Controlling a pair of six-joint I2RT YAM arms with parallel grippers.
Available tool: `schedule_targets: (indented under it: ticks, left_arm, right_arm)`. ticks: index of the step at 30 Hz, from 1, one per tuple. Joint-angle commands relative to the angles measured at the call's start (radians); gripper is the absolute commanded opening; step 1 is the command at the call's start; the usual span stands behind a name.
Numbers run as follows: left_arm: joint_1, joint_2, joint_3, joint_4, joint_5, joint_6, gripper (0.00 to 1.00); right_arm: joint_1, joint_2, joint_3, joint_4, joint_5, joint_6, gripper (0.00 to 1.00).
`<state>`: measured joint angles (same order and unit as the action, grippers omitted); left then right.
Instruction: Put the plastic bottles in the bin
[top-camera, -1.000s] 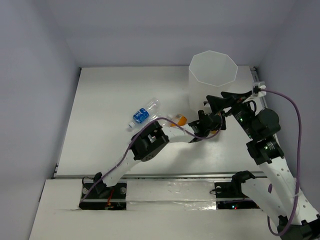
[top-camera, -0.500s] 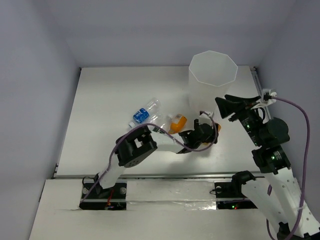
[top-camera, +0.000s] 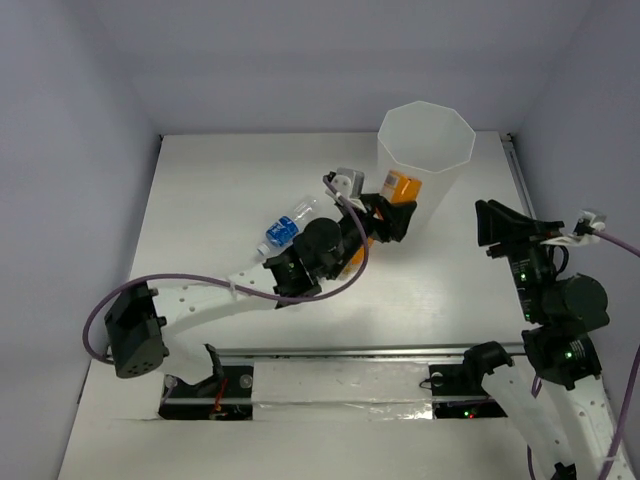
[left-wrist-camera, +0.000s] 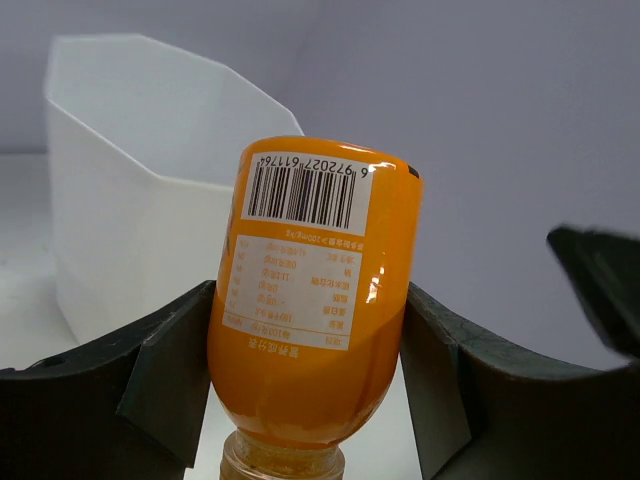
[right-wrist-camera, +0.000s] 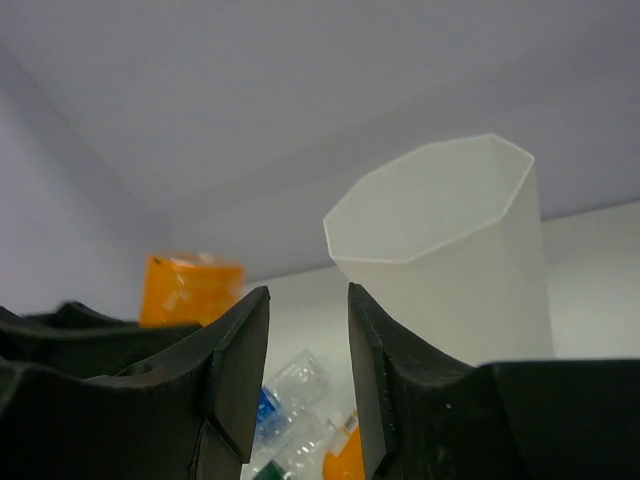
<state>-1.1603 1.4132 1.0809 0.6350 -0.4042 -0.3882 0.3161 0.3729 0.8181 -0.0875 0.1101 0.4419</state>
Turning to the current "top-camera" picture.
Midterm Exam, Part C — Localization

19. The aluminium rail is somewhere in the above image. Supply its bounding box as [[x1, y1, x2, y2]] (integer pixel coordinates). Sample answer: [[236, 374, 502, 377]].
[[177, 319, 524, 355], [502, 131, 571, 331]]

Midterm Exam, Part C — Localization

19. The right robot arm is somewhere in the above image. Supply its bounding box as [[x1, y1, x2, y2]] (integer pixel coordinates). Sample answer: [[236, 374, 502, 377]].
[[460, 200, 639, 479]]

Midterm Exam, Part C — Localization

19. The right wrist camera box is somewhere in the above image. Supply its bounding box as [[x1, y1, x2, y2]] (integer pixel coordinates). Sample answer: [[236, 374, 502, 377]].
[[542, 209, 607, 248]]

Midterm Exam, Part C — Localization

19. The white octagonal plastic bin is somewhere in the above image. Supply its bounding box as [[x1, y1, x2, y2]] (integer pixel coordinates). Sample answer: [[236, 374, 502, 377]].
[[377, 101, 476, 234]]

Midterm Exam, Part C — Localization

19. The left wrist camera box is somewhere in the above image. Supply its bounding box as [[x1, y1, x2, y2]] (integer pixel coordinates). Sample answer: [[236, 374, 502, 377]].
[[326, 167, 365, 200]]

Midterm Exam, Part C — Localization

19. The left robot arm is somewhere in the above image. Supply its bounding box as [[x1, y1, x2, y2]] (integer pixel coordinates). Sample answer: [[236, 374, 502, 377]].
[[104, 194, 417, 396]]

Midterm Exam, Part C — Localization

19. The aluminium right side rail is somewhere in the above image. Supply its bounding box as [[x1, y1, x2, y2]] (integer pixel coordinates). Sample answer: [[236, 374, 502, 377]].
[[502, 131, 571, 331]]

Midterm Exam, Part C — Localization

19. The clear bottle blue label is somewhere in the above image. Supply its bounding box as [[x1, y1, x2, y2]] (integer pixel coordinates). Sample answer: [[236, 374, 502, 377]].
[[256, 196, 319, 256]]

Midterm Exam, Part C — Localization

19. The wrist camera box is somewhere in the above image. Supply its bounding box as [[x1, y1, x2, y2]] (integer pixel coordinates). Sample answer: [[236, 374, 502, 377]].
[[326, 167, 365, 200], [542, 209, 607, 248]]

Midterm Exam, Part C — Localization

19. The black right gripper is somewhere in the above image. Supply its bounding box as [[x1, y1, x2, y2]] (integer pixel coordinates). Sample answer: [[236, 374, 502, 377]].
[[472, 197, 562, 319]]

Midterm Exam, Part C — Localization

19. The orange bottle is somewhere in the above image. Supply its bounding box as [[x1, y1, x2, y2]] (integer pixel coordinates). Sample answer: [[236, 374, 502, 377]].
[[339, 247, 365, 280], [380, 170, 422, 204]]

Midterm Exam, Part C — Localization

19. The aluminium front rail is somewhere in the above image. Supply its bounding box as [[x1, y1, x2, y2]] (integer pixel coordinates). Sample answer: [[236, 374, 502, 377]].
[[177, 319, 524, 355]]

